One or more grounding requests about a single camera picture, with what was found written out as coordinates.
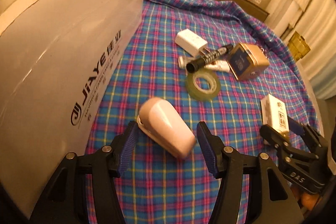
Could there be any black marker pen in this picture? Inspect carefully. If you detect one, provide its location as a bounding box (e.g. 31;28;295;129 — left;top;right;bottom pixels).
186;44;234;73

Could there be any gold tin box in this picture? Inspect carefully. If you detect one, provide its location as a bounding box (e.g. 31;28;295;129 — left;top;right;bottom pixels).
227;43;269;81

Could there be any small white carton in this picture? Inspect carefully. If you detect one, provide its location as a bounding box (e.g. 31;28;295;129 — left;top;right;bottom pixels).
260;94;289;141

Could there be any white storage box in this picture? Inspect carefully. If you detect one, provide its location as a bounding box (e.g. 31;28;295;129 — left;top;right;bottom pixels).
1;0;143;217

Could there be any white cream tube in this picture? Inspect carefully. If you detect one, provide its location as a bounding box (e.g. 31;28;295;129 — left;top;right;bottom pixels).
178;56;230;72

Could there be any pink white stapler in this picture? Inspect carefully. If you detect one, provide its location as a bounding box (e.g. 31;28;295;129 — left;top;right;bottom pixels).
136;97;196;159

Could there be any silver key carabiner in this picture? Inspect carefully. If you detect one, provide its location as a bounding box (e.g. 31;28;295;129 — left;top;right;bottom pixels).
260;47;270;59

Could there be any plaid tablecloth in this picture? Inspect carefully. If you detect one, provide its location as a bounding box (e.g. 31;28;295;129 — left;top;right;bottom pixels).
86;0;319;223

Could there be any clear tape roll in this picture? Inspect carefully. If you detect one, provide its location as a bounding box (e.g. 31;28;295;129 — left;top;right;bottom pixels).
185;69;221;101

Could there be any yellow plastic container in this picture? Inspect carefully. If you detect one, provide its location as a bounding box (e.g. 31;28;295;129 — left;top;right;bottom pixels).
288;31;311;62

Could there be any white power adapter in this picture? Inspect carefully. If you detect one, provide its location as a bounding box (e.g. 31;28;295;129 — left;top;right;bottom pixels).
175;29;208;57

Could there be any white curtain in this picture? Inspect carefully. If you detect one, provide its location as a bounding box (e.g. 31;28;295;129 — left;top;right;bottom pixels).
265;0;335;100

